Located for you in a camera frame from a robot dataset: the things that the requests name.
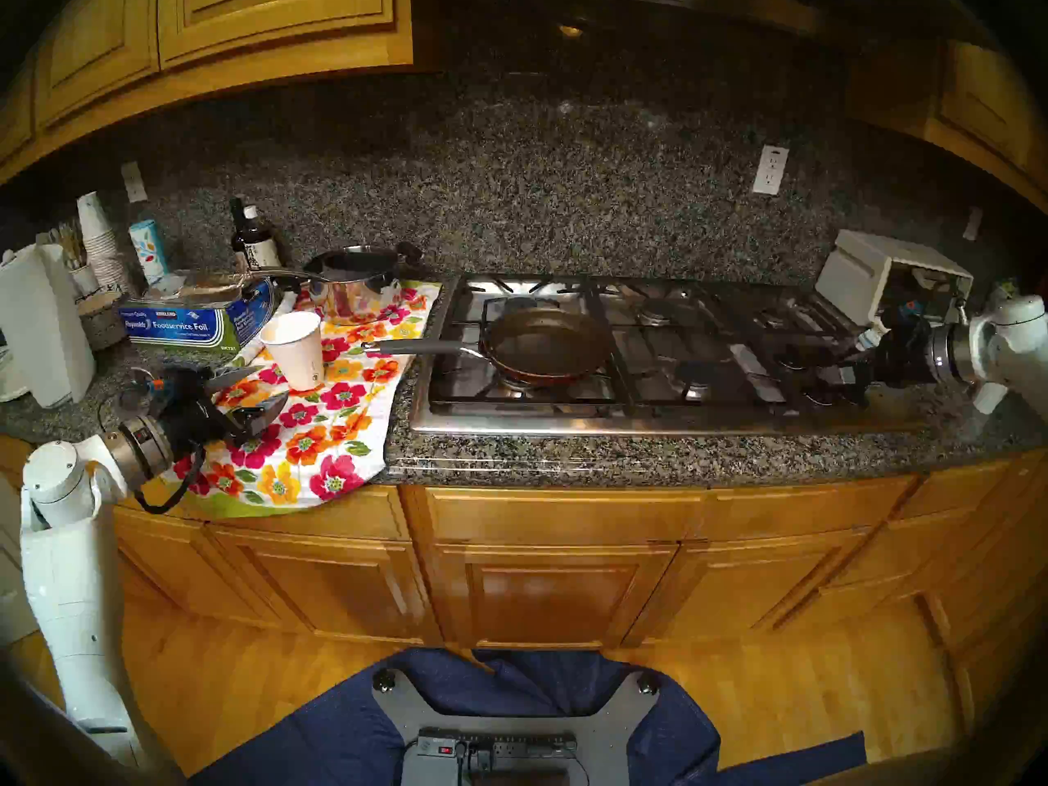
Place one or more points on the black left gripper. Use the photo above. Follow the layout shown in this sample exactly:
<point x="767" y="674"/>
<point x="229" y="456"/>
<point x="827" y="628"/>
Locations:
<point x="196" y="412"/>

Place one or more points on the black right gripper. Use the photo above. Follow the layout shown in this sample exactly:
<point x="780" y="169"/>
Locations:
<point x="896" y="354"/>

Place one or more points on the large black stove knob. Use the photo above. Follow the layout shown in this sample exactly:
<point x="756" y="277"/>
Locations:
<point x="815" y="394"/>

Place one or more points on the white paper cup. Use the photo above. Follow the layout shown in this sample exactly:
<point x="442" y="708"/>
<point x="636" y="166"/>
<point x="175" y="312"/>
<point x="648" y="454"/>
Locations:
<point x="293" y="352"/>

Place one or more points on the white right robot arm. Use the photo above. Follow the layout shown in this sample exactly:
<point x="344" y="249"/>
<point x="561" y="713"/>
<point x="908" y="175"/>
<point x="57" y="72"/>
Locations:
<point x="1015" y="342"/>

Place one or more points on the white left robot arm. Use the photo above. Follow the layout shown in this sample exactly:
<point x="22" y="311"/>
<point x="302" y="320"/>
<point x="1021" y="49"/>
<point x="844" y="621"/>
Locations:
<point x="74" y="588"/>

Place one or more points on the narrow black stove grate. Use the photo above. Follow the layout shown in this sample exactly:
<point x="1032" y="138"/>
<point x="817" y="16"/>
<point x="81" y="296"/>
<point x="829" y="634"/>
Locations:
<point x="786" y="318"/>

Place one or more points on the wide black stove grate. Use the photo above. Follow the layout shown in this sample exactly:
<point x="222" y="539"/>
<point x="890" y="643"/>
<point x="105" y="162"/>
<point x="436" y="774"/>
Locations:
<point x="712" y="400"/>
<point x="565" y="400"/>

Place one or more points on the blue patterned paper cup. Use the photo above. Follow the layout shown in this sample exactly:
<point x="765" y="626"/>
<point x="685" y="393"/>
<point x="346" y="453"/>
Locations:
<point x="149" y="252"/>

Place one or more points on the floral kitchen towel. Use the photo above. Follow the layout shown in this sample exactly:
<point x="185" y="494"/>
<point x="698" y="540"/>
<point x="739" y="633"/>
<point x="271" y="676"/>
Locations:
<point x="327" y="449"/>

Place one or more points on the blue foil sheet box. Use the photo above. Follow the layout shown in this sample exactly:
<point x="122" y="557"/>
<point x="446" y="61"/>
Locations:
<point x="176" y="326"/>

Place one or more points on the white toaster oven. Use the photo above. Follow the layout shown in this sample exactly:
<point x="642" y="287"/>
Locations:
<point x="851" y="273"/>

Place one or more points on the dark bottle white cap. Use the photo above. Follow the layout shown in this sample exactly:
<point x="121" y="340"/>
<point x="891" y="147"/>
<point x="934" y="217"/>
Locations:
<point x="260" y="250"/>

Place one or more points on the stainless steel saucepan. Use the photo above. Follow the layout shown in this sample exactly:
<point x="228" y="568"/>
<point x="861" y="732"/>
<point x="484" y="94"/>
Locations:
<point x="360" y="297"/>

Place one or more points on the small patterned basket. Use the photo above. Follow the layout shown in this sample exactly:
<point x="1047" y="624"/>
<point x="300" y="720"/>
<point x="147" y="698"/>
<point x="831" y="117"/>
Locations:
<point x="102" y="322"/>

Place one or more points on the dark bottle black cap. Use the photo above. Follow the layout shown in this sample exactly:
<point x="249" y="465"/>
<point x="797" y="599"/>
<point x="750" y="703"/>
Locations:
<point x="237" y="217"/>

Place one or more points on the stainless steel gas cooktop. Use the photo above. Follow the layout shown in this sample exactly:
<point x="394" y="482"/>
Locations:
<point x="655" y="422"/>

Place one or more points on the white utensil mug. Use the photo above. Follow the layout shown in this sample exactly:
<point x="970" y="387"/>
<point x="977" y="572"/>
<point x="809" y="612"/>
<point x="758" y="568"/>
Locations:
<point x="85" y="280"/>

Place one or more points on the stack of white cups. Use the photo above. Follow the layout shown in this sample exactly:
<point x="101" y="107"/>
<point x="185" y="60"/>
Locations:
<point x="98" y="223"/>

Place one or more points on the wooden chopsticks bundle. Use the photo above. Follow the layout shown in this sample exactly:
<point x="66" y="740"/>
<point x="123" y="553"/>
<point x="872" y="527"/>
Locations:
<point x="72" y="248"/>

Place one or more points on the brown frying pan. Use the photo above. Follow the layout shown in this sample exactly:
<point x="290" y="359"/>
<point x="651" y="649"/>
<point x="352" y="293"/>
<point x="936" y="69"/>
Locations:
<point x="548" y="346"/>

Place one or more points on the wooden upper cabinet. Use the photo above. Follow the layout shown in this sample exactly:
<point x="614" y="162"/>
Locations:
<point x="246" y="23"/>
<point x="982" y="97"/>

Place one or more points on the dark blue blanket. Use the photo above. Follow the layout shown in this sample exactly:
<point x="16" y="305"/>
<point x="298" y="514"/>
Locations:
<point x="327" y="743"/>

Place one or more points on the wooden lower cabinets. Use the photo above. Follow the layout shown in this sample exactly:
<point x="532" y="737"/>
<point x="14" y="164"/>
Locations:
<point x="557" y="596"/>

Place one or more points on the grey power strip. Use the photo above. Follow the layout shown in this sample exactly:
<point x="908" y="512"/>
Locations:
<point x="516" y="747"/>

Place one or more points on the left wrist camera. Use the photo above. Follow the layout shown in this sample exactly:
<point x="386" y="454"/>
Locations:
<point x="160" y="383"/>

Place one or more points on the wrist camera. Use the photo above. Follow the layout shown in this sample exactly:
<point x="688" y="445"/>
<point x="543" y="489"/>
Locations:
<point x="910" y="311"/>
<point x="160" y="383"/>

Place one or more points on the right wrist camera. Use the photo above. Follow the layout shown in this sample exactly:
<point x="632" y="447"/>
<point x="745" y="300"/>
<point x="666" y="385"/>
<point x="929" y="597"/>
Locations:
<point x="910" y="311"/>

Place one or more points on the white wall power outlet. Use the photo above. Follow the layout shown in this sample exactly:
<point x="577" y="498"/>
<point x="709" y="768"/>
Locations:
<point x="770" y="170"/>

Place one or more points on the white wall switch plate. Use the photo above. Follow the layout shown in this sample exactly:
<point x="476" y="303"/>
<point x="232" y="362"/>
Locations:
<point x="133" y="182"/>

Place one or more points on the black base plate bolt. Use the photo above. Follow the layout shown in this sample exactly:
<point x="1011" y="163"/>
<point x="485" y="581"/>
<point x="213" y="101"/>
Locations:
<point x="383" y="679"/>
<point x="648" y="683"/>

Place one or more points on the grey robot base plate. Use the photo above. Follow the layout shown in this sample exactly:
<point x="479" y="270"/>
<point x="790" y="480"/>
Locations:
<point x="614" y="731"/>

